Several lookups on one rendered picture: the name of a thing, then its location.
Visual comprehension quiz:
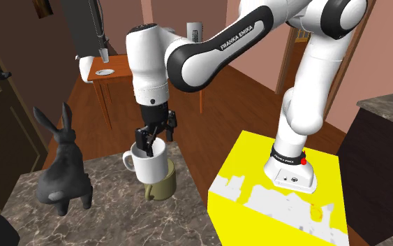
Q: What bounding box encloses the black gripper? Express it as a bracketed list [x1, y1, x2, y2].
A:
[134, 102, 178, 158]

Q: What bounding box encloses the white mug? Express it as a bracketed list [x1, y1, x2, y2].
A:
[122, 137, 169, 185]

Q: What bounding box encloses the olive green mug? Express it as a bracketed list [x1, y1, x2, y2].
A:
[143, 158, 177, 202]

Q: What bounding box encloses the wooden side table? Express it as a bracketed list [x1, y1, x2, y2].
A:
[87, 21, 206, 131]

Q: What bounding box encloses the white rounded object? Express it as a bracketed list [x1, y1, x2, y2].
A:
[77, 55, 96, 84]

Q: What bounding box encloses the yellow robot stand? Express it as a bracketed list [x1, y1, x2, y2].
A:
[207, 130, 350, 246]

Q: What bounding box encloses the dark grey rabbit figure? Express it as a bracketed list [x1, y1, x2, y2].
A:
[32, 101, 94, 217]

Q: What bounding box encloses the dark grey panel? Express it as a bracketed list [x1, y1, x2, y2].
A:
[59, 0, 111, 61]

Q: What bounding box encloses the dark cabinet with stone top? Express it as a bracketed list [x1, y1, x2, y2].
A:
[335, 89, 393, 246]

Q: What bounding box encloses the wall picture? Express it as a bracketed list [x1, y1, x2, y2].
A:
[31, 0, 54, 20]

